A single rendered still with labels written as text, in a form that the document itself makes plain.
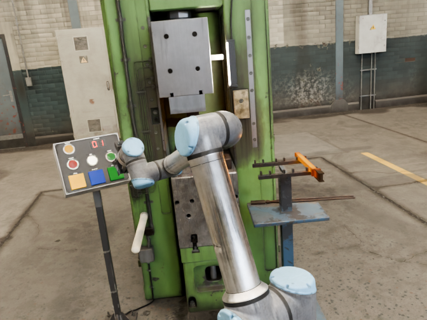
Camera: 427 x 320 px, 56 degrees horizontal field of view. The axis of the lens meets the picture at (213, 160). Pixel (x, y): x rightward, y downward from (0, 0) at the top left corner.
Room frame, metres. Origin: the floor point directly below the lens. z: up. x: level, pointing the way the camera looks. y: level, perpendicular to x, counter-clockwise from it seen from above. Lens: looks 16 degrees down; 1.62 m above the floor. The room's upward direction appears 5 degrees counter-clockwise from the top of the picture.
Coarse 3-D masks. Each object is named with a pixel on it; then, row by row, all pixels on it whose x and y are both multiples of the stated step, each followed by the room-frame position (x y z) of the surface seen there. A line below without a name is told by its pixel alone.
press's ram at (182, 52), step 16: (160, 32) 2.21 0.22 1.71; (176, 32) 2.21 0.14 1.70; (192, 32) 2.21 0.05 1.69; (160, 48) 2.21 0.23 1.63; (176, 48) 2.21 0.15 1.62; (192, 48) 2.21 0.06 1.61; (208, 48) 2.22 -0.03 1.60; (160, 64) 2.21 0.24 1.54; (176, 64) 2.21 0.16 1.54; (192, 64) 2.21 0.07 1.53; (208, 64) 2.22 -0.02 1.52; (160, 80) 2.21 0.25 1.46; (176, 80) 2.21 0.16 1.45; (192, 80) 2.21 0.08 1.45; (208, 80) 2.22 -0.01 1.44; (160, 96) 2.21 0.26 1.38; (176, 96) 2.21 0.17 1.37
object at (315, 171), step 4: (296, 152) 2.23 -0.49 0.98; (300, 156) 2.15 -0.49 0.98; (300, 160) 2.12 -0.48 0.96; (304, 160) 2.07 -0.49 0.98; (304, 164) 2.03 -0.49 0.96; (308, 164) 1.98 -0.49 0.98; (312, 164) 1.98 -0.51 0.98; (312, 168) 1.91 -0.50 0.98; (316, 168) 1.88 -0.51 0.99; (312, 172) 1.88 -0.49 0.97; (316, 172) 1.85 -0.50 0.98; (320, 172) 1.81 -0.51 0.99; (312, 176) 1.88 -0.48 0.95; (316, 176) 1.86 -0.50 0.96; (320, 176) 1.80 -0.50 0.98; (320, 180) 1.80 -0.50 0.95
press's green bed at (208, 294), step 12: (180, 252) 2.15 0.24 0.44; (192, 252) 2.17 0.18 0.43; (204, 252) 2.16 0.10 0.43; (192, 264) 2.16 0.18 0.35; (204, 264) 2.16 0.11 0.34; (216, 264) 2.21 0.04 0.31; (192, 276) 2.16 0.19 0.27; (204, 276) 2.20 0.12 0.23; (216, 276) 2.24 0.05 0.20; (192, 288) 2.16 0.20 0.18; (204, 288) 2.19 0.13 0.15; (216, 288) 2.18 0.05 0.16; (192, 300) 2.18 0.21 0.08; (204, 300) 2.16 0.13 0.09; (216, 300) 2.16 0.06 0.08; (192, 312) 2.15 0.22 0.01
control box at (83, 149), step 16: (64, 144) 2.03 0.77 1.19; (80, 144) 2.06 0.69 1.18; (112, 144) 2.12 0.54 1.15; (64, 160) 1.99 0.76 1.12; (80, 160) 2.01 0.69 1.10; (112, 160) 2.07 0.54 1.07; (64, 176) 1.94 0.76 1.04; (128, 176) 2.05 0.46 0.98; (64, 192) 1.93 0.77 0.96; (80, 192) 1.94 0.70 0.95
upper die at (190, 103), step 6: (180, 96) 2.21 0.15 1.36; (186, 96) 2.21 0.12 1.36; (192, 96) 2.21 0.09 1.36; (198, 96) 2.21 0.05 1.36; (204, 96) 2.22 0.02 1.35; (174, 102) 2.21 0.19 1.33; (180, 102) 2.21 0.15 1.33; (186, 102) 2.21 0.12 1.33; (192, 102) 2.21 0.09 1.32; (198, 102) 2.21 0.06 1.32; (204, 102) 2.22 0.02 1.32; (174, 108) 2.21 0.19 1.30; (180, 108) 2.21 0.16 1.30; (186, 108) 2.21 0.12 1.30; (192, 108) 2.21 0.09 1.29; (198, 108) 2.21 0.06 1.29; (204, 108) 2.22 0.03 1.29
